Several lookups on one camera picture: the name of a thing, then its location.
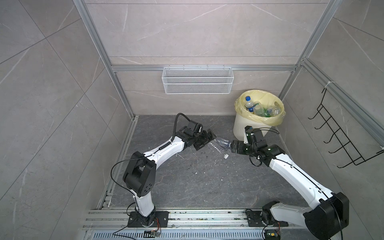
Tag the aluminium front rail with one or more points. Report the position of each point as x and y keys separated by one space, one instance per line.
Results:
x=183 y=224

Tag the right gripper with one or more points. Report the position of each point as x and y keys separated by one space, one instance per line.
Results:
x=240 y=144

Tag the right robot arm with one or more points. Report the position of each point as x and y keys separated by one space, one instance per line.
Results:
x=327 y=213

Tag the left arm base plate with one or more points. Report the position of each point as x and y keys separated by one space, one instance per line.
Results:
x=154 y=219

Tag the white wire mesh basket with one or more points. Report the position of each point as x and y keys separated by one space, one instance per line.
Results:
x=197 y=80

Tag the black wire hook rack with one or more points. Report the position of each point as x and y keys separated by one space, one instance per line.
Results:
x=345 y=144

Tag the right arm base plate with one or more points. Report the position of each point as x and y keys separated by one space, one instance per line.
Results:
x=259 y=218

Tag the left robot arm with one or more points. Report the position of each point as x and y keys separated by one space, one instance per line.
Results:
x=140 y=173

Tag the Pepsi blue label bottle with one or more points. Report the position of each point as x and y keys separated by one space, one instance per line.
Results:
x=274 y=111

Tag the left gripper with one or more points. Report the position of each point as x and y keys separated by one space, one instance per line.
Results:
x=207 y=138

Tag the clear bottle white cap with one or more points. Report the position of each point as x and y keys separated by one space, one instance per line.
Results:
x=223 y=143

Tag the clear crushed bottle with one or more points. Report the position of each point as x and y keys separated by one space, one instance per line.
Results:
x=223 y=152

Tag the yellow bin liner bag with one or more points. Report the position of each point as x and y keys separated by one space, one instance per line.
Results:
x=263 y=100

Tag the white plastic waste bin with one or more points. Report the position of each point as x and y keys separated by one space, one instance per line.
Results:
x=241 y=123

